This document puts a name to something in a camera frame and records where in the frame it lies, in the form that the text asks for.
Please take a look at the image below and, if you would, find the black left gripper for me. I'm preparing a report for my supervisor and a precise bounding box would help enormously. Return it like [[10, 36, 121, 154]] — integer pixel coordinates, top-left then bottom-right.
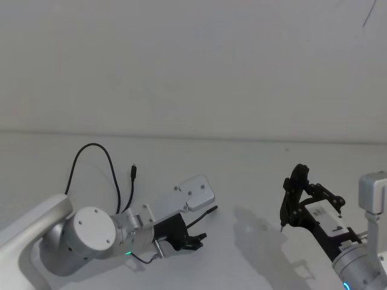
[[152, 205, 219, 252]]

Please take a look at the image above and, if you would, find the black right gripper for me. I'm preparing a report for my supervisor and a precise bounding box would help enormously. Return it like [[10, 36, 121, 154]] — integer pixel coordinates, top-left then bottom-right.
[[279, 163, 363, 263]]

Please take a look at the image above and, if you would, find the short black cable, silver plug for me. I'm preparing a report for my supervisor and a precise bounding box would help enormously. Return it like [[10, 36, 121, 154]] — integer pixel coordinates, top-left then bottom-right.
[[129, 239, 166, 265]]

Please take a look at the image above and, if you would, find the long black cable with plug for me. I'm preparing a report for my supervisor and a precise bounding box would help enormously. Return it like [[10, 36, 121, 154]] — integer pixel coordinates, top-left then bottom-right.
[[63, 143, 139, 214]]

